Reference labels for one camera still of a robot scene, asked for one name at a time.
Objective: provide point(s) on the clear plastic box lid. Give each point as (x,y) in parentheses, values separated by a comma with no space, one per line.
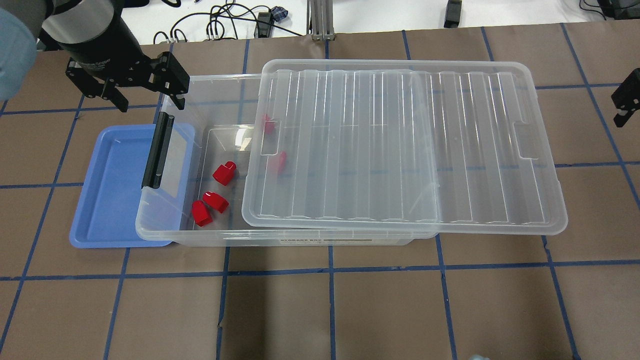
(403,145)

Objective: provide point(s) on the clear plastic storage box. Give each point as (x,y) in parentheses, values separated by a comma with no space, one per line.
(222,109)

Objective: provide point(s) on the blue plastic tray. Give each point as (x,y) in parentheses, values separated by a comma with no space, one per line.
(112,193)

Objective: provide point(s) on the black power adapter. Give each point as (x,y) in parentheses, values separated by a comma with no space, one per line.
(453,12)

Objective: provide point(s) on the black box handle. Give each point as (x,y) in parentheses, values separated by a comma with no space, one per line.
(159,149)

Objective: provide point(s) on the aluminium frame post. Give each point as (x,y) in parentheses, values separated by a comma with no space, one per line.
(320,20)

